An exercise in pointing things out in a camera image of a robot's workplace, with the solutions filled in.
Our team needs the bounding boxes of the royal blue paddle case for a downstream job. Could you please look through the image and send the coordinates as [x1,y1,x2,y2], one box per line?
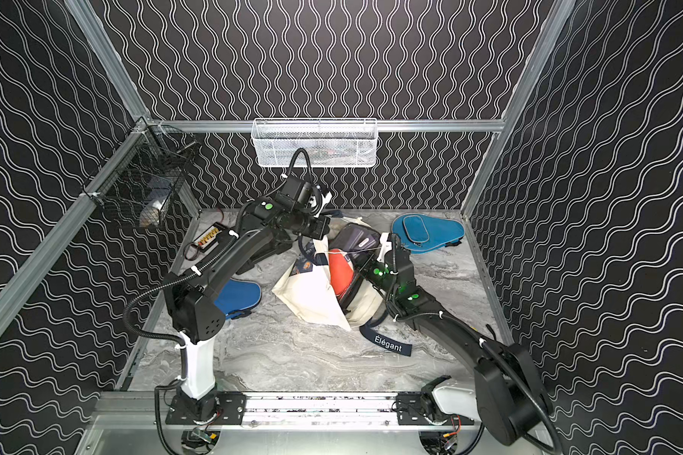
[214,279,262,320]

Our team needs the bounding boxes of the black wire wall basket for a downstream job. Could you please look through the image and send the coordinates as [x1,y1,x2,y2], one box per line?
[87,124,200,229]

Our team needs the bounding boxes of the teal paddle case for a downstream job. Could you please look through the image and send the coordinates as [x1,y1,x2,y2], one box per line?
[392,213,465,254]

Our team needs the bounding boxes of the red paddle case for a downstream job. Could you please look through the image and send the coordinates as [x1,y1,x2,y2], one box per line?
[328,248,355,300]

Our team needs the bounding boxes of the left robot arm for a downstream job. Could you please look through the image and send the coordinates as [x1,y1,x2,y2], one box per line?
[123,148,330,401]

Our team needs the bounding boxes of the cream canvas tote bag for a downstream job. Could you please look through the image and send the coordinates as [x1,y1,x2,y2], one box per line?
[272,218,413,356]

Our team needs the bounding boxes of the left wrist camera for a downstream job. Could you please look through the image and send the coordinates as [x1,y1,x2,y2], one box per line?
[310,183,332,213]

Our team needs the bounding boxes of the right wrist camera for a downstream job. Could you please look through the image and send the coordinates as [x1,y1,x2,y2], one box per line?
[377,232,394,263]

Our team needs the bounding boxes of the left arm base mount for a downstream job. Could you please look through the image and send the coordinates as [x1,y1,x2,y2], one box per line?
[164,391,248,426]

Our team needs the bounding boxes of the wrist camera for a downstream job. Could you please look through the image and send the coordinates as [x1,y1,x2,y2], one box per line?
[310,183,332,213]
[377,232,394,263]

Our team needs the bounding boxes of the white mesh wall basket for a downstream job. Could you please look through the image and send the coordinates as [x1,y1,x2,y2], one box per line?
[250,118,379,168]

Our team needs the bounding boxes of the dark grey paddle case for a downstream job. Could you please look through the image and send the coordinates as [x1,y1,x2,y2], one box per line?
[328,223,381,267]

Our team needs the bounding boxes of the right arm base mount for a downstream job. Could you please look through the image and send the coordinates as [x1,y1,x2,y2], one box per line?
[391,392,474,428]

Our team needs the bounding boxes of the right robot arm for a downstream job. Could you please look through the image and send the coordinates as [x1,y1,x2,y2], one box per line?
[360,232,563,454]

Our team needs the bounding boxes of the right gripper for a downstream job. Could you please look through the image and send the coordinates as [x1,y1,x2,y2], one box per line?
[349,247,400,301]

